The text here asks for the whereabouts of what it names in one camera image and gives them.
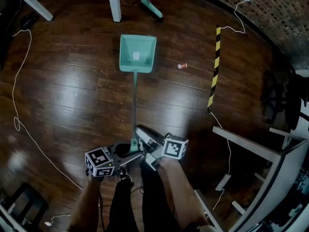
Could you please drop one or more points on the person's leg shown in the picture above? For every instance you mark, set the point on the person's leg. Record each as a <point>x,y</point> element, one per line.
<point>157,199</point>
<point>122,207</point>

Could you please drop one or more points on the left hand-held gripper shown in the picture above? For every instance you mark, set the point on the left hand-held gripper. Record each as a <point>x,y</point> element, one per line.
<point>100,162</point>

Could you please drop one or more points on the grey metal table frame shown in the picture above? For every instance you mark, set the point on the grey metal table frame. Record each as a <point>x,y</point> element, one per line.
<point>277,170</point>

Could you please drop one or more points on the person's right leg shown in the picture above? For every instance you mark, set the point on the person's right leg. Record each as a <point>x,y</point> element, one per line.
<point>157,199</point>

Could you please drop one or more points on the black floor object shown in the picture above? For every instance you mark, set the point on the black floor object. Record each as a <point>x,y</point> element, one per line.
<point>28,22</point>

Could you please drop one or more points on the person's left forearm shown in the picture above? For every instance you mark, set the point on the person's left forearm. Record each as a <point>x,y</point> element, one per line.
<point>83,207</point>

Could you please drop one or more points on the yellow black striped floor strip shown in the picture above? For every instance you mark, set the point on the yellow black striped floor strip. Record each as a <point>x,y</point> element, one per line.
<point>216,64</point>

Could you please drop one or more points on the person's right forearm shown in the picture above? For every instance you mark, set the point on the person's right forearm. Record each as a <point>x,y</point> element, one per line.
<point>183,192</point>

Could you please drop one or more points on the person's left leg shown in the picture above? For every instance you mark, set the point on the person's left leg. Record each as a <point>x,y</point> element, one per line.
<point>122,207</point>

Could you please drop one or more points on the black office chair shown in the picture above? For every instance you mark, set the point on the black office chair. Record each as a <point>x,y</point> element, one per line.
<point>277,98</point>

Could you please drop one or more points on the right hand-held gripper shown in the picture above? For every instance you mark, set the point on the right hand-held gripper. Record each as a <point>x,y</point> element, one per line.
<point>172,148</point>

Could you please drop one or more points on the teal broom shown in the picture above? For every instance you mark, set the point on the teal broom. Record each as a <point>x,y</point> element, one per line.
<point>152,8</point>

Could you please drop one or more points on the white power strip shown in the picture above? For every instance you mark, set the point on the white power strip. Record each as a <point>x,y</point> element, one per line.
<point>223,182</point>

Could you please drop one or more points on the white table leg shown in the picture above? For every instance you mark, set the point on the white table leg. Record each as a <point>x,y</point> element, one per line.
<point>32,2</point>
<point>114,1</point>

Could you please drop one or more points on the black stool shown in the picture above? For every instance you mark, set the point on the black stool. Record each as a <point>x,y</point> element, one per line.
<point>26,204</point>

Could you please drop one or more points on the small red white packet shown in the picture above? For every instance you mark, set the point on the small red white packet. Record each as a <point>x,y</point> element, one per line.
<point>182,66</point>

